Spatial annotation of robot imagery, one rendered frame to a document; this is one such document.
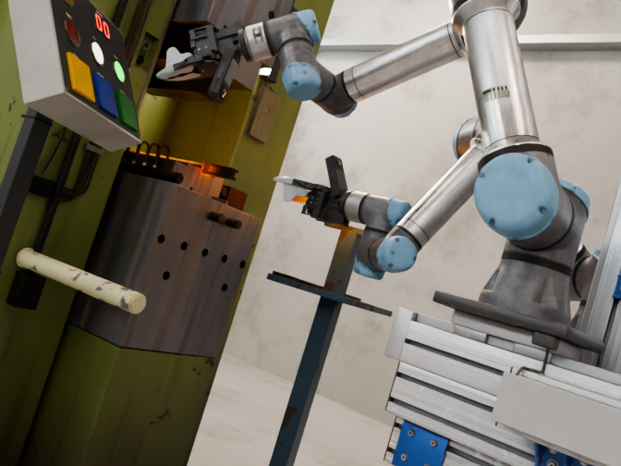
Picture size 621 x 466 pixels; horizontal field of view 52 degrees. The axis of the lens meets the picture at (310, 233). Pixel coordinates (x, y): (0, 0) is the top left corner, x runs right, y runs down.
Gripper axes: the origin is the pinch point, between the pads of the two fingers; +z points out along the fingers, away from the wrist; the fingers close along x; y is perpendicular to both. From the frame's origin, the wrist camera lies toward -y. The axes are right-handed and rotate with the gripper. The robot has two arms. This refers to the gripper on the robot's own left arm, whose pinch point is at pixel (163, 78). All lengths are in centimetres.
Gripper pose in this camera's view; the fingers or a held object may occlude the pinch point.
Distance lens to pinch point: 148.0
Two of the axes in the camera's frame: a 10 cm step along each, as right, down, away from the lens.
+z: -9.6, 2.3, 1.2
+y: -2.1, -9.6, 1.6
